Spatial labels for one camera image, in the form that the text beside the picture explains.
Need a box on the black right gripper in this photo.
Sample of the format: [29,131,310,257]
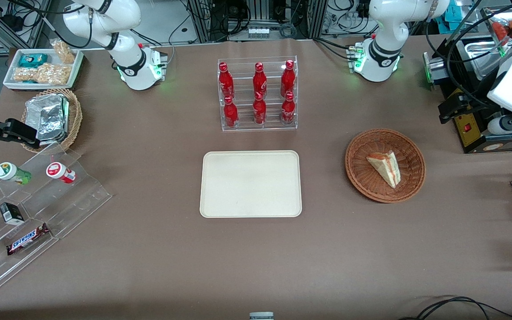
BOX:
[0,118,41,150]

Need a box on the triangular sandwich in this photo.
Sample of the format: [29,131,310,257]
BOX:
[366,150,402,189]

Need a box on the light wicker basket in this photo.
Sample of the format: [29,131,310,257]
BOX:
[20,88,83,154]

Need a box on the white rectangular snack tray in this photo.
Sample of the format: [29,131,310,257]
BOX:
[3,48,84,91]

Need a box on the round brown wicker basket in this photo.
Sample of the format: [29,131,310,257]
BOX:
[345,128,426,204]

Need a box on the cream plastic tray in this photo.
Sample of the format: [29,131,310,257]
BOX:
[200,150,303,218]

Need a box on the black food warmer case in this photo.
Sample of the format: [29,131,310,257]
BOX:
[423,0,512,154]

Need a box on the green lidded cup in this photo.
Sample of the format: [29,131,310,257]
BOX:
[0,162,32,186]

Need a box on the stainless steel pan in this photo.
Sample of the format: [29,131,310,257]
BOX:
[456,39,508,83]

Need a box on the red lidded cup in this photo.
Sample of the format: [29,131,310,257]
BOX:
[46,162,77,184]

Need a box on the large clear peanut bag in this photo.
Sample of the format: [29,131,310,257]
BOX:
[13,63,71,85]

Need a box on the teal snack packet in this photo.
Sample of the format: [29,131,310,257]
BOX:
[18,53,48,68]

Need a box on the small black box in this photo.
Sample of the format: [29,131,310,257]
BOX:
[0,202,25,225]

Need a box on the red orange food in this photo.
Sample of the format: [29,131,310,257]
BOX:
[491,20,512,41]

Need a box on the clear acrylic stepped display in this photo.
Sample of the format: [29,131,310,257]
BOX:
[0,142,113,301]

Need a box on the teal cardboard box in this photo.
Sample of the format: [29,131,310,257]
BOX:
[444,0,474,24]

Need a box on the small clear peanut bag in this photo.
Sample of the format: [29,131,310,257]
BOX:
[50,39,77,64]

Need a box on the snickers chocolate bar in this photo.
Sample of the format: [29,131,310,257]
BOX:
[6,223,51,256]

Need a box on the red cola bottle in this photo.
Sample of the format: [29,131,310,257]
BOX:
[280,60,296,95]
[224,96,239,129]
[252,62,268,95]
[218,62,235,99]
[281,91,296,125]
[252,91,267,125]

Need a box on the brown table cover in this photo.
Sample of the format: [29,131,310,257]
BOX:
[0,38,512,320]

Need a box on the clear acrylic bottle rack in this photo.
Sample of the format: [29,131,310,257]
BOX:
[217,56,298,132]

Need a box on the black cable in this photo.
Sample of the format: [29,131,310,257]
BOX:
[398,296,512,320]

